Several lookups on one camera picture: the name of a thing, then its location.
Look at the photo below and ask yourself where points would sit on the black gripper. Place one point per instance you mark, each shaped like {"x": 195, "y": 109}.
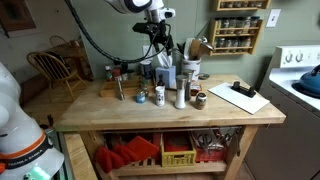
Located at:
{"x": 159, "y": 34}

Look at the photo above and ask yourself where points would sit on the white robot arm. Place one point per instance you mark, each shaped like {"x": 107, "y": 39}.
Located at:
{"x": 26, "y": 151}

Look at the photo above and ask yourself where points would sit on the black pepper shaker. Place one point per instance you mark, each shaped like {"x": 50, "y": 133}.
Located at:
{"x": 124, "y": 71}

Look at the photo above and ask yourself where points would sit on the steel pepper grinder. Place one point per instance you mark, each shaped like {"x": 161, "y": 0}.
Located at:
{"x": 189, "y": 74}

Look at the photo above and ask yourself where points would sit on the white salt shaker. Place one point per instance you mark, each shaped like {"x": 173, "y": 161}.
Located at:
{"x": 160, "y": 98}

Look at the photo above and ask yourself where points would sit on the white lid blue canister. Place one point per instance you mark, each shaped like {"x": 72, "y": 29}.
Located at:
{"x": 146, "y": 69}

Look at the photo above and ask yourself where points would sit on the white utensil crock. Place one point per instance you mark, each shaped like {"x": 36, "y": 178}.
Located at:
{"x": 193, "y": 65}

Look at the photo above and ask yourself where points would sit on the red lid spice jar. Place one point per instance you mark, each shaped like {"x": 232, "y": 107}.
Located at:
{"x": 116, "y": 72}

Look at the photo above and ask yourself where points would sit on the green lid bottle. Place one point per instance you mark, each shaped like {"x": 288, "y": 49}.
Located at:
{"x": 144, "y": 86}

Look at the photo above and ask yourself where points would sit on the small blue label jar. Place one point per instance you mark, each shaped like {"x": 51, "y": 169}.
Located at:
{"x": 140, "y": 97}

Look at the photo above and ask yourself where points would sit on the slim steel grinder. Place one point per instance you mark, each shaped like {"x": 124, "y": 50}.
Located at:
{"x": 119, "y": 88}

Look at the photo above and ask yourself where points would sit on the wooden tray organizer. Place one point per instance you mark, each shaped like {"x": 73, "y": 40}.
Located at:
{"x": 129, "y": 87}

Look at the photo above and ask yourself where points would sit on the wooden spice rack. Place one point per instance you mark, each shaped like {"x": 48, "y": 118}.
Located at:
{"x": 235, "y": 30}

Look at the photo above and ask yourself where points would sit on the small brown spice jar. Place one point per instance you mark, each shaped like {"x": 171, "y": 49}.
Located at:
{"x": 201, "y": 99}

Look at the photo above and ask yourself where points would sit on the wooden chair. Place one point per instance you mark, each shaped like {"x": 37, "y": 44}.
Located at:
{"x": 55, "y": 71}

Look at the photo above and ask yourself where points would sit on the white cutting board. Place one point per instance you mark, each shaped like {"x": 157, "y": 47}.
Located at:
{"x": 248, "y": 104}

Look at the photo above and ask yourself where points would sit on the yellow plastic crate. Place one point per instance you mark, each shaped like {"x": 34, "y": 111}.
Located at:
{"x": 177, "y": 149}

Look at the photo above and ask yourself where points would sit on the blue kettle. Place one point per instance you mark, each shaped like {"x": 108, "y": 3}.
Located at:
{"x": 309, "y": 83}

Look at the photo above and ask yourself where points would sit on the white stove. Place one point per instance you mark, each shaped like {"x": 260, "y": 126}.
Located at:
{"x": 290, "y": 150}

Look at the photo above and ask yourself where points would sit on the white wall outlet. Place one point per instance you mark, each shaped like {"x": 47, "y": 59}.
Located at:
{"x": 147, "y": 51}

